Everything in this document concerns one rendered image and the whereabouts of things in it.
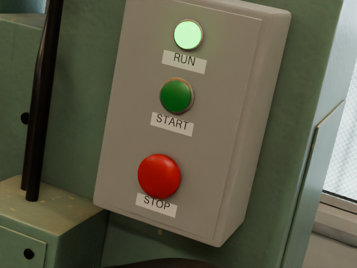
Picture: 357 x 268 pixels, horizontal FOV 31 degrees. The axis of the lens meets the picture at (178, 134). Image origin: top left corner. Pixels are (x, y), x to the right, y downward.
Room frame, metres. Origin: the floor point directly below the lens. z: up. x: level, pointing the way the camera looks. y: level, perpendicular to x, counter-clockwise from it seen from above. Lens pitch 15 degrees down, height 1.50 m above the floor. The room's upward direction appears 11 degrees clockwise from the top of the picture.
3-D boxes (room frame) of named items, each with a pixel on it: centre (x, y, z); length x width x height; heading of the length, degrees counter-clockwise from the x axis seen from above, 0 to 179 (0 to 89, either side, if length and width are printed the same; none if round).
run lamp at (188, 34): (0.41, 0.01, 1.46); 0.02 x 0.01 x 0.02; 71
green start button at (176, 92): (0.41, 0.01, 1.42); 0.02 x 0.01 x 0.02; 71
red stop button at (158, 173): (0.41, 0.01, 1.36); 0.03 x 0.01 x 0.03; 71
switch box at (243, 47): (0.44, 0.00, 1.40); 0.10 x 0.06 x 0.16; 71
